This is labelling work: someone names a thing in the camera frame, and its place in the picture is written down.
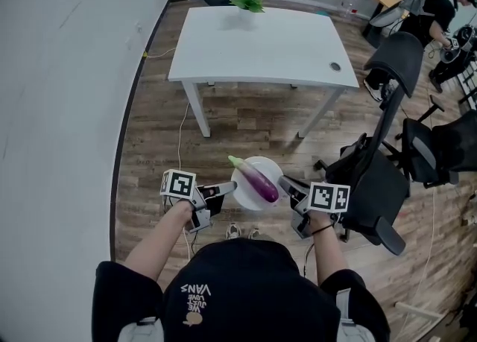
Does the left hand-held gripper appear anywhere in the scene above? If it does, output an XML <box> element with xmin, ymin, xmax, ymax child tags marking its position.
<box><xmin>159</xmin><ymin>169</ymin><xmax>239</xmax><ymax>234</ymax></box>

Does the grey shoulder strap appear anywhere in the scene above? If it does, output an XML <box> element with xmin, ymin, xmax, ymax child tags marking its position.
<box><xmin>119</xmin><ymin>316</ymin><xmax>165</xmax><ymax>342</ymax></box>
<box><xmin>336</xmin><ymin>287</ymin><xmax>374</xmax><ymax>342</ymax></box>

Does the white desk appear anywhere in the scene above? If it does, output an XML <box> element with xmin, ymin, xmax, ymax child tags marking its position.
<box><xmin>167</xmin><ymin>5</ymin><xmax>361</xmax><ymax>139</ymax></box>

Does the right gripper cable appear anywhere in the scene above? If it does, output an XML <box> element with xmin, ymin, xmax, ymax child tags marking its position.
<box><xmin>302</xmin><ymin>241</ymin><xmax>316</xmax><ymax>278</ymax></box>

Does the black office chair with headrest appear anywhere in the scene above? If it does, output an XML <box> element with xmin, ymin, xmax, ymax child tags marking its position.
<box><xmin>315</xmin><ymin>31</ymin><xmax>425</xmax><ymax>256</ymax></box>

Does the person's left forearm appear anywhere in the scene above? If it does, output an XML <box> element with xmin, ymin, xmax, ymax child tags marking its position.
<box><xmin>124</xmin><ymin>198</ymin><xmax>195</xmax><ymax>285</ymax></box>

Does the white floor cable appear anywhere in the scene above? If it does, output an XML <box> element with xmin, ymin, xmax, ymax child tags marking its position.
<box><xmin>177</xmin><ymin>101</ymin><xmax>192</xmax><ymax>172</ymax></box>

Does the black t-shirt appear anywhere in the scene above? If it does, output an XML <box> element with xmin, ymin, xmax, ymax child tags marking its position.
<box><xmin>91</xmin><ymin>260</ymin><xmax>391</xmax><ymax>342</ymax></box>

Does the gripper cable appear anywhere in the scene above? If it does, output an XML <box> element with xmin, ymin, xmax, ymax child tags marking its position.
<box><xmin>302</xmin><ymin>241</ymin><xmax>316</xmax><ymax>278</ymax></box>
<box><xmin>184</xmin><ymin>230</ymin><xmax>198</xmax><ymax>259</ymax></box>

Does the black mesh office chair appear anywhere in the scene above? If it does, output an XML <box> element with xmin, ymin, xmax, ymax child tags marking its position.
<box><xmin>394</xmin><ymin>94</ymin><xmax>477</xmax><ymax>189</ymax></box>

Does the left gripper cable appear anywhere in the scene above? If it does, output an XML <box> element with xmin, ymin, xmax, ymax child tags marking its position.
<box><xmin>184</xmin><ymin>230</ymin><xmax>198</xmax><ymax>259</ymax></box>

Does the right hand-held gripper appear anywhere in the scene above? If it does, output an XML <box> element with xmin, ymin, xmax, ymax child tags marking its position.
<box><xmin>277</xmin><ymin>174</ymin><xmax>351</xmax><ymax>240</ymax></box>

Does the purple eggplant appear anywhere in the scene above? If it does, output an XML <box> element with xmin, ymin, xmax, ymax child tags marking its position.
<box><xmin>227</xmin><ymin>155</ymin><xmax>279</xmax><ymax>203</ymax></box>

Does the white wall power cable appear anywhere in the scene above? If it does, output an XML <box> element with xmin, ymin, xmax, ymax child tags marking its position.
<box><xmin>142</xmin><ymin>46</ymin><xmax>177</xmax><ymax>59</ymax></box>

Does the white round plate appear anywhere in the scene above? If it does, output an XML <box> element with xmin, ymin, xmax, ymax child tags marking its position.
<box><xmin>230</xmin><ymin>156</ymin><xmax>285</xmax><ymax>212</ymax></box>

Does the person's right forearm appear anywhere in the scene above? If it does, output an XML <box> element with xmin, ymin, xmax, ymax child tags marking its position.
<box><xmin>308</xmin><ymin>209</ymin><xmax>350</xmax><ymax>286</ymax></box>

